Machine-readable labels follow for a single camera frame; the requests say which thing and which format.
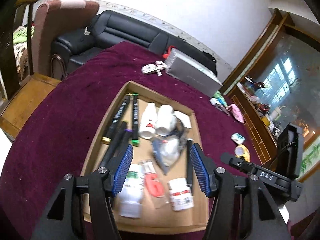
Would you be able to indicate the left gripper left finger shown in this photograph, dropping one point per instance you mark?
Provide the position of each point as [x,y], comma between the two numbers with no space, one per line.
[124,162]

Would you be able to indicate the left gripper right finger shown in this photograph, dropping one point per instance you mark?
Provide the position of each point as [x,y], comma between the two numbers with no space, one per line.
[204,168]

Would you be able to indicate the black marker pen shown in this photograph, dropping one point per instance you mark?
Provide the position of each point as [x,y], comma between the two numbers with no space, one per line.
[189,167]

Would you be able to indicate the yellow round jar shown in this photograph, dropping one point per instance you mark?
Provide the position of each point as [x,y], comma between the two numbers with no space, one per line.
[238,151]

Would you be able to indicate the yellow snack bag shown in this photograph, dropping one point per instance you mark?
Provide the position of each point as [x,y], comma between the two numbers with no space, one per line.
[246,153]

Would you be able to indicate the teal tissue pack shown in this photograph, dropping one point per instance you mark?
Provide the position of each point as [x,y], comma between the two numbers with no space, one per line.
[238,139]

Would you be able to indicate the white bottle green label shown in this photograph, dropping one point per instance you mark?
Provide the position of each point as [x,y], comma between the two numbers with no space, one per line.
[131,196]

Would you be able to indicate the purple capped marker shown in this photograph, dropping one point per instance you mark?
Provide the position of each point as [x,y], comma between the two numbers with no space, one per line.
[122,137]

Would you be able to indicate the red white packet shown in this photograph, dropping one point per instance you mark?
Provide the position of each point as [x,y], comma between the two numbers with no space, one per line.
[152,182]

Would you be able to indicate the white pill bottle red label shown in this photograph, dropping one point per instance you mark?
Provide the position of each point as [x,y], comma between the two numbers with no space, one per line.
[180,194]

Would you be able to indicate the yellow capped marker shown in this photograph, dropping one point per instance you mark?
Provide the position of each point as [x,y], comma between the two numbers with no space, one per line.
[111,130]

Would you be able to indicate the clear plastic bag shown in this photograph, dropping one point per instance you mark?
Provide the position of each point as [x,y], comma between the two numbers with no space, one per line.
[167,151]

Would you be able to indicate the white soap box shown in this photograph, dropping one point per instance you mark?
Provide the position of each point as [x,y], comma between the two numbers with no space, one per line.
[185,120]

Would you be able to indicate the white bottle pair right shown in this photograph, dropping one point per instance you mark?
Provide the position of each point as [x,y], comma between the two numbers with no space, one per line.
[166,120]

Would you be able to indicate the white bottle pair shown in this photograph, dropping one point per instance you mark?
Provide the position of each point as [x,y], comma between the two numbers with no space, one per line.
[166,120]
[147,126]

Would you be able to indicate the white bottle pair left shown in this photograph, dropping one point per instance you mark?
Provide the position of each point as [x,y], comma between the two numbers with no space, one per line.
[147,126]

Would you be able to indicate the pink towel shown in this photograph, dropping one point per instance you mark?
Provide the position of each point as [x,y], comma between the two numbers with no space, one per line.
[236,113]

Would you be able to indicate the white charger block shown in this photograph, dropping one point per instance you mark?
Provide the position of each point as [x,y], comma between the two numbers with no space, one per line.
[214,101]

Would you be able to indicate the green towel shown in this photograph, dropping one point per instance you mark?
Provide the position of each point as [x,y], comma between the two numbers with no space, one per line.
[218,96]

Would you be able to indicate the maroon tablecloth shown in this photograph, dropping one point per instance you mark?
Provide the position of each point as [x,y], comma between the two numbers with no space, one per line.
[56,138]

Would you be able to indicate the silver rectangular box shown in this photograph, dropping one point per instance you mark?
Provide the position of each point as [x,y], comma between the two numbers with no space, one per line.
[191,72]

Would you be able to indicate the key fob with charm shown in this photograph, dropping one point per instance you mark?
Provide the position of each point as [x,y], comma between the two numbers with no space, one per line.
[156,67]

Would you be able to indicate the wooden chair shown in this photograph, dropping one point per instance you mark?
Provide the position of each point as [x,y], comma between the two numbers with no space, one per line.
[19,98]

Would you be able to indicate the black leather sofa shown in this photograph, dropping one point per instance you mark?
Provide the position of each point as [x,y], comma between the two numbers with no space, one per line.
[109,28]

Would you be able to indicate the brown armchair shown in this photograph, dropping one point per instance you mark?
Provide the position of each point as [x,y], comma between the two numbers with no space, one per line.
[52,19]

